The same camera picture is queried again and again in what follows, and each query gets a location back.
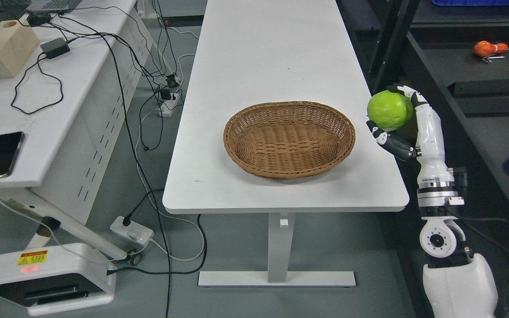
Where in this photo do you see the white standing desk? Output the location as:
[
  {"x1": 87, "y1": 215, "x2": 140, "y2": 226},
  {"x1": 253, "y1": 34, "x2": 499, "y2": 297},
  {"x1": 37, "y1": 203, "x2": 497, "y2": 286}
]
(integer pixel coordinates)
[{"x1": 162, "y1": 0, "x2": 409, "y2": 287}]

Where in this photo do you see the orange toy fruit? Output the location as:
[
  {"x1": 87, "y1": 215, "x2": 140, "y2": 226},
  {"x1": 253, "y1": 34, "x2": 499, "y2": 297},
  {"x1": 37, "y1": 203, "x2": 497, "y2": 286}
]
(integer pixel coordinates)
[{"x1": 473, "y1": 41, "x2": 509, "y2": 58}]

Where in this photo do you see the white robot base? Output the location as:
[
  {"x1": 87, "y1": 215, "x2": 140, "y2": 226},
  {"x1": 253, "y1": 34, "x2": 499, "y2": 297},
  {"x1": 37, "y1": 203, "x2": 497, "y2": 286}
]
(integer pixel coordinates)
[{"x1": 0, "y1": 190, "x2": 142, "y2": 316}]

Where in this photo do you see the black power adapter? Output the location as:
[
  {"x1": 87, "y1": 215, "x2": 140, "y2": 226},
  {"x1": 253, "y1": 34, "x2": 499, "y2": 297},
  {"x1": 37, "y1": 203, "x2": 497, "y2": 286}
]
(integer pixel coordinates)
[{"x1": 40, "y1": 38, "x2": 70, "y2": 60}]

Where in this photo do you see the white robot forearm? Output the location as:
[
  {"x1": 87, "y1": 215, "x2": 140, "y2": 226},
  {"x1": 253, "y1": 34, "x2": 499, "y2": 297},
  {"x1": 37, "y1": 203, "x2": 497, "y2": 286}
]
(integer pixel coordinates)
[{"x1": 417, "y1": 166, "x2": 498, "y2": 318}]

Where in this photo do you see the brown wicker basket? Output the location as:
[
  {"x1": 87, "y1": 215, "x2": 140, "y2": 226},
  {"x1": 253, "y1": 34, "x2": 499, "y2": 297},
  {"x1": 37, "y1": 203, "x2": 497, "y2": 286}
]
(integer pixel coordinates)
[{"x1": 223, "y1": 101, "x2": 356, "y2": 179}]

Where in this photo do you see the white power strip far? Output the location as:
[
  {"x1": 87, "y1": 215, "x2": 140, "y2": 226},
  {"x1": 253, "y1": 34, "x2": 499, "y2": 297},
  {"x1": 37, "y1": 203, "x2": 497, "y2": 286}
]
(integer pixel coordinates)
[{"x1": 158, "y1": 92, "x2": 180, "y2": 117}]

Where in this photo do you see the white side desk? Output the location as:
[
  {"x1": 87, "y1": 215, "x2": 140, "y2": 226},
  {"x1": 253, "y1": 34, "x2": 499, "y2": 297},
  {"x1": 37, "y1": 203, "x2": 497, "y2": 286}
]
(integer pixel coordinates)
[{"x1": 0, "y1": 0, "x2": 153, "y2": 223}]

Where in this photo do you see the white power strip near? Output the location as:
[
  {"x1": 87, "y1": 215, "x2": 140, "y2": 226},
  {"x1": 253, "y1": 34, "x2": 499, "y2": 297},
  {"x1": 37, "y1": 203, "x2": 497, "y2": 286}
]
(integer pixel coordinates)
[{"x1": 109, "y1": 216, "x2": 154, "y2": 246}]

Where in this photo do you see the laptop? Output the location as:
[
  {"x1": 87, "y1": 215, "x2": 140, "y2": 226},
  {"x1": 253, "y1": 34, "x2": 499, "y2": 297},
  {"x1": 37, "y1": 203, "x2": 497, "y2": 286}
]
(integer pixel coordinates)
[{"x1": 26, "y1": 0, "x2": 82, "y2": 14}]

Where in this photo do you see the wooden block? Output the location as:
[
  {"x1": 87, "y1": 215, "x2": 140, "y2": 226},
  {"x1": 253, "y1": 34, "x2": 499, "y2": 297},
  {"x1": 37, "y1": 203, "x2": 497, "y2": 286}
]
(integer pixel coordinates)
[{"x1": 0, "y1": 20, "x2": 40, "y2": 79}]

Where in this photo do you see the black smartphone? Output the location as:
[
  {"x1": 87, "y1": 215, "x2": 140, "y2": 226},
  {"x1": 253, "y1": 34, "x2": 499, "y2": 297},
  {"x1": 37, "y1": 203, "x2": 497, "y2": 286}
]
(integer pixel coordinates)
[{"x1": 0, "y1": 131, "x2": 25, "y2": 178}]

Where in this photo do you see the white power strip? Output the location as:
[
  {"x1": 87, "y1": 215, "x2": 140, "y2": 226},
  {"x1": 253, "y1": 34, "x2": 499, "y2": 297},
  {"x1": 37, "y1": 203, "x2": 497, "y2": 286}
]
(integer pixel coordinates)
[
  {"x1": 109, "y1": 216, "x2": 154, "y2": 246},
  {"x1": 158, "y1": 92, "x2": 180, "y2": 117}
]

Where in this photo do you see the green apple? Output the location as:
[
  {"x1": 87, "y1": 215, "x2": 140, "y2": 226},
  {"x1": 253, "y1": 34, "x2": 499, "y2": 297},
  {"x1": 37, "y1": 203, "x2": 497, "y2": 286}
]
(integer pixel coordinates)
[{"x1": 366, "y1": 90, "x2": 414, "y2": 132}]

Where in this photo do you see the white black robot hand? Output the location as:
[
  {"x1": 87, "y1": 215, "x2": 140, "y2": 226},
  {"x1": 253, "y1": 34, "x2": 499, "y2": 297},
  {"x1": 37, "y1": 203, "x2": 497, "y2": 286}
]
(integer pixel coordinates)
[{"x1": 366, "y1": 83, "x2": 455, "y2": 189}]

